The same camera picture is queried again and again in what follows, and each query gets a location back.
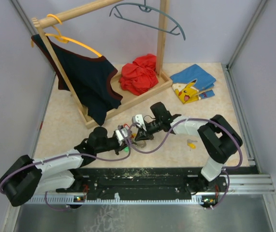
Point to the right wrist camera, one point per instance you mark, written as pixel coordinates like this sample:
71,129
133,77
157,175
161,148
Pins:
139,122

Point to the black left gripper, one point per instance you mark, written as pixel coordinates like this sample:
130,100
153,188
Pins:
120,147

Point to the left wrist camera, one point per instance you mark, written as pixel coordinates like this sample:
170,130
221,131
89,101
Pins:
121,133

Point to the dark navy tank top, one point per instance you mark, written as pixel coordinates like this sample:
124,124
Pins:
91,80

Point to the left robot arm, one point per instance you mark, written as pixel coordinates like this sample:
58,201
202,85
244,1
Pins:
27,177

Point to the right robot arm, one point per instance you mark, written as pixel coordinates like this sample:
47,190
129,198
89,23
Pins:
220,140

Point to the grey-blue clothes hanger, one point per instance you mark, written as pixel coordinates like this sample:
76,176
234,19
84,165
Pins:
148,16

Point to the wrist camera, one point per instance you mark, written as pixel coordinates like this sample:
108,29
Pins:
121,133
139,122

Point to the white slotted cable duct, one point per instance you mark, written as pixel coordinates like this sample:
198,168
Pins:
73,200

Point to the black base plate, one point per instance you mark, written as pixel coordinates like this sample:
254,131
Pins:
144,183

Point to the blue pikachu cloth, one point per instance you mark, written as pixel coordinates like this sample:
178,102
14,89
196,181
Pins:
193,84

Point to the wooden clothes rack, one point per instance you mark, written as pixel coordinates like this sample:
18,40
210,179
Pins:
42,40

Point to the red crumpled cloth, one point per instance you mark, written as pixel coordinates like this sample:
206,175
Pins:
139,76

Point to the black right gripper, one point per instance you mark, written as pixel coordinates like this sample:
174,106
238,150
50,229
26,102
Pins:
142,135

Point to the small yellow tag key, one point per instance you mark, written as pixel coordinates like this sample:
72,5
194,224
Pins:
191,143

